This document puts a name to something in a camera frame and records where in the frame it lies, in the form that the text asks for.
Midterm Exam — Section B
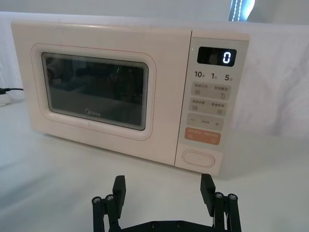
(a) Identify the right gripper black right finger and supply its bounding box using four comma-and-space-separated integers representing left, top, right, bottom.
200, 173, 240, 232

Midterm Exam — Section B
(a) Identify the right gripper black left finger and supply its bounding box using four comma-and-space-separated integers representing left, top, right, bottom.
91, 175, 127, 232

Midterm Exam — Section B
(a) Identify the cream microwave oven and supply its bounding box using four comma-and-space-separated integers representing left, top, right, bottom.
10, 21, 251, 181

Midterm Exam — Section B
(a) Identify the oven control panel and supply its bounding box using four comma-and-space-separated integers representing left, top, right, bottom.
175, 30, 251, 181

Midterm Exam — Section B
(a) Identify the white curtain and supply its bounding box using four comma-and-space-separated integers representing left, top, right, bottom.
0, 0, 309, 25

